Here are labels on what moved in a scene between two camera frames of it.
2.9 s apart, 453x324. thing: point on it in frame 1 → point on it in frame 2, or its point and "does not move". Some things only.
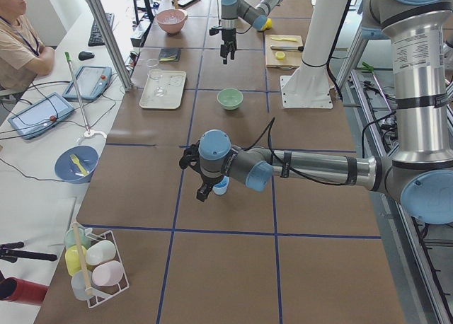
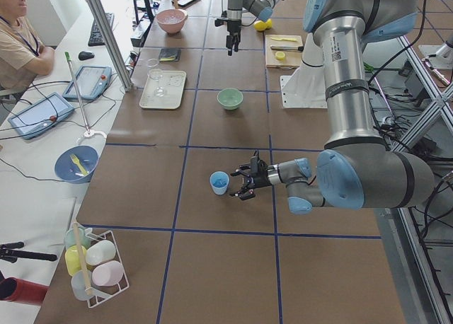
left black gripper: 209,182 → 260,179
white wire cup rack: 95,263 does not move
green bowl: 230,98 does not move
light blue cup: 221,188 does not move
